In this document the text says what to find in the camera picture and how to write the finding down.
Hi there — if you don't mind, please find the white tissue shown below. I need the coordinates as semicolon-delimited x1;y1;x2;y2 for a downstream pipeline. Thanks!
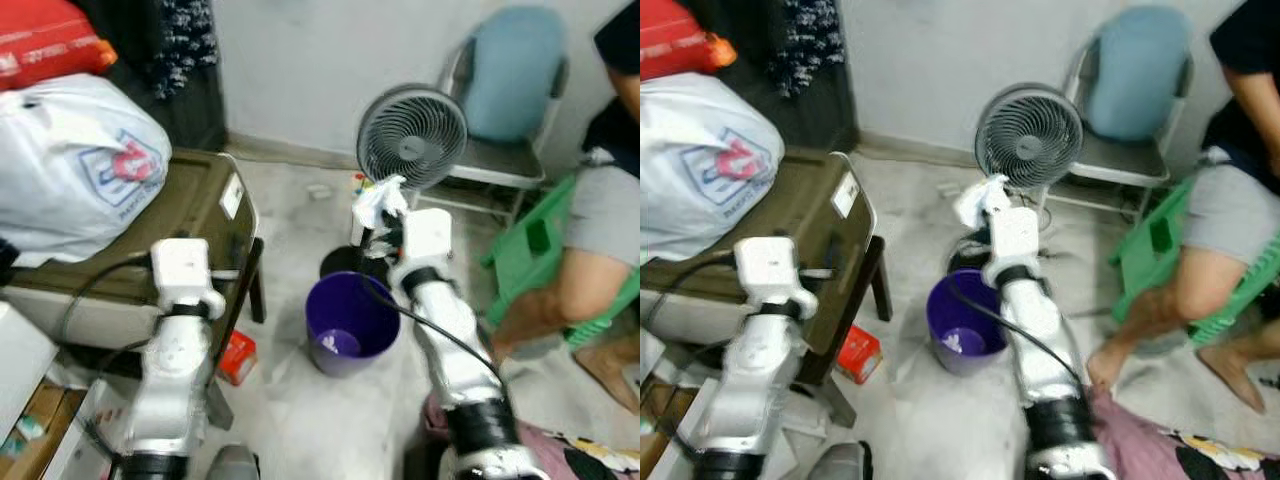
953;173;1011;229
352;175;409;231

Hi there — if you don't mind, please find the purple waste bin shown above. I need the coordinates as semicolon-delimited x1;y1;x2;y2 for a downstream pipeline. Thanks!
926;268;1011;378
305;270;401;379

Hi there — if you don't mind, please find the brown table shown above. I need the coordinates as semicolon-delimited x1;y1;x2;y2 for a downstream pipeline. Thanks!
0;148;267;431
640;150;893;429

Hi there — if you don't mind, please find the small red box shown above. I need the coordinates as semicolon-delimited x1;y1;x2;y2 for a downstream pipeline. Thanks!
218;330;259;386
838;325;883;384

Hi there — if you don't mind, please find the grey floor fan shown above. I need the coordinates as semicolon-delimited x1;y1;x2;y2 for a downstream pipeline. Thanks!
320;83;469;283
945;83;1084;276

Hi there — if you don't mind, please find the green plastic stool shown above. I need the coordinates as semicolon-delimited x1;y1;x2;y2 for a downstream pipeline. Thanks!
482;175;641;346
1110;170;1280;346

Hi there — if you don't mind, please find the white printed plastic bag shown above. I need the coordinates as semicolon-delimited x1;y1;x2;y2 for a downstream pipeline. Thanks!
0;73;173;269
640;72;786;263

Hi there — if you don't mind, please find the grey robot left leg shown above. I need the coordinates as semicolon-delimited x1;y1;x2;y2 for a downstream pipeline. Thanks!
808;442;873;480
205;445;261;480

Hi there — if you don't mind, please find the white box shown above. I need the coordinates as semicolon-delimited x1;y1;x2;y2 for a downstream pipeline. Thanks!
0;302;59;416

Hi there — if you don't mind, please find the seated person in grey shorts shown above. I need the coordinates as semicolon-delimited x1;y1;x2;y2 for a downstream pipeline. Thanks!
490;0;641;416
1088;0;1280;413

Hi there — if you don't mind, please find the blue grey folding chair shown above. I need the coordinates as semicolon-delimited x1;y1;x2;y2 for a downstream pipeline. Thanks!
437;5;571;226
1063;5;1194;216

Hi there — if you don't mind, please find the brown cardboard box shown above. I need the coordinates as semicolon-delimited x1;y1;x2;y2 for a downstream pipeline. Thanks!
640;390;701;480
0;385;86;480

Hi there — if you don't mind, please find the dark patterned hanging cloth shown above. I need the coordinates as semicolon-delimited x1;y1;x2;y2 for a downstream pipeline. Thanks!
150;0;219;101
780;0;851;101

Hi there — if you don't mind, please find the pink cartoon print blanket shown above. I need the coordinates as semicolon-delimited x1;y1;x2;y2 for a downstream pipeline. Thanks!
1090;390;1280;480
425;395;641;480

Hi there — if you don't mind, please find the red bag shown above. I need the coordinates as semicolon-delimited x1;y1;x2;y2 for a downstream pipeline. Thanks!
640;0;738;81
0;0;119;93

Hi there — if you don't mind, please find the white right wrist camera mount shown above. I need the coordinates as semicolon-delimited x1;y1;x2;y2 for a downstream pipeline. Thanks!
992;207;1041;269
400;210;453;271

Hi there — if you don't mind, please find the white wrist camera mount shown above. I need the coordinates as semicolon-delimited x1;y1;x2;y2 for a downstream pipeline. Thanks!
400;210;453;271
735;237;816;319
150;238;226;319
992;207;1041;269

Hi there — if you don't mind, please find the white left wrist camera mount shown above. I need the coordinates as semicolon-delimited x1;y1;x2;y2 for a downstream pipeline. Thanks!
150;238;226;319
735;237;816;319

